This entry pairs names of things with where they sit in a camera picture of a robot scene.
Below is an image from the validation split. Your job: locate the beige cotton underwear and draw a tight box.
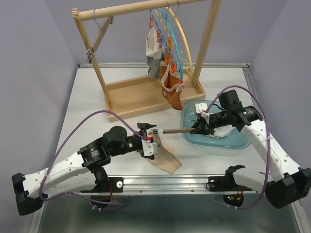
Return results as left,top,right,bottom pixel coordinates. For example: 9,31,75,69
147,134,182,174

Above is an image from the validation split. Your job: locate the white underwear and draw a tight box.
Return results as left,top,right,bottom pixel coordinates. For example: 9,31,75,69
207,125,235,139

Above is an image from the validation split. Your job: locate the orange and cream underwear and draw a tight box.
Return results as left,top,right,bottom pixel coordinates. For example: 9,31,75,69
159,61,187,111

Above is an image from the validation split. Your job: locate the blue plastic hanger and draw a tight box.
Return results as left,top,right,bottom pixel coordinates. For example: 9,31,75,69
149,8,185,80

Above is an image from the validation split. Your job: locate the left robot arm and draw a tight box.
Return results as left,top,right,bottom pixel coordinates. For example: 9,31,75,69
12,123,158,216

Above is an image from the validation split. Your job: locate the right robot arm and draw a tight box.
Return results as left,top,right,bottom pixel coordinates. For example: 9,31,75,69
190,90,311,209

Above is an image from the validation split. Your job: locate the grey and cream underwear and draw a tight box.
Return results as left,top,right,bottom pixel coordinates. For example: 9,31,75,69
145,27,164,79

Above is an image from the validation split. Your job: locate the yellow plastic hanger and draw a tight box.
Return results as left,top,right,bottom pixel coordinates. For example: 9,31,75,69
167,7,194,77

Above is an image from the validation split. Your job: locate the teal plastic bin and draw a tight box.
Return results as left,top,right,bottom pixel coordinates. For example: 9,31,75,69
180,100,250,149

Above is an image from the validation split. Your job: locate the wooden clothes rack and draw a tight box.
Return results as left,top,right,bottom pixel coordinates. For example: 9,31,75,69
71,0,222,118

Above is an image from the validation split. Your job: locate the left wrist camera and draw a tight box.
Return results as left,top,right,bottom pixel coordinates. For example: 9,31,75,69
141,136,159,157

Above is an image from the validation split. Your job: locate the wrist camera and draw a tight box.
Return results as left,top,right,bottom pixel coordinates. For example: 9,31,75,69
141,136,159,157
195,102,210,124

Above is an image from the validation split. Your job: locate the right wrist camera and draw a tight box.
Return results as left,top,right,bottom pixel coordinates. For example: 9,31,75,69
195,102,210,124

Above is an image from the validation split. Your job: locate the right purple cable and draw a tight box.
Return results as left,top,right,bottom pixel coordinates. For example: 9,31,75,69
206,84,271,210

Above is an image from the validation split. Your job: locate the aluminium mounting rail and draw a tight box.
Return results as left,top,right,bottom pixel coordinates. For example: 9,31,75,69
38,172,299,195

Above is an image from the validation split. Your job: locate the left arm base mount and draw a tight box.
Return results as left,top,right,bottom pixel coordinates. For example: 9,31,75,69
91,167,124,194

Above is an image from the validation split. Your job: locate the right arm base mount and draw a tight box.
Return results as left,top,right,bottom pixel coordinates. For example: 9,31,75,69
206,165,251,192

